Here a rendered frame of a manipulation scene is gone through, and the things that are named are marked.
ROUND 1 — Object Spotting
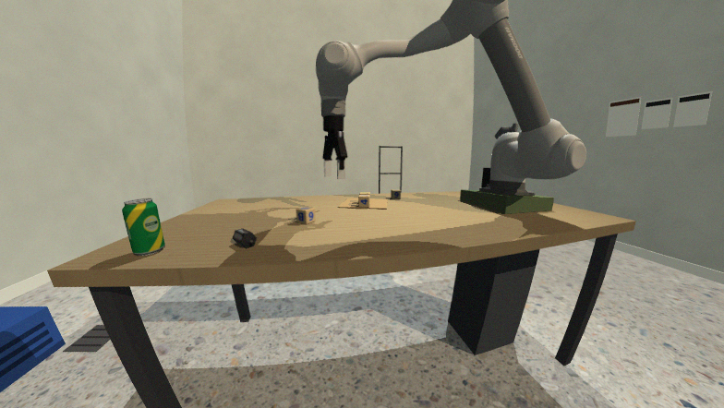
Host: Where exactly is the green drink can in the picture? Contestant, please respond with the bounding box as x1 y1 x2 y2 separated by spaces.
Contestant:
122 198 165 256

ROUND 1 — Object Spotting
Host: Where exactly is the tan mat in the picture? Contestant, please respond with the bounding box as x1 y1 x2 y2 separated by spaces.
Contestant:
338 198 388 210

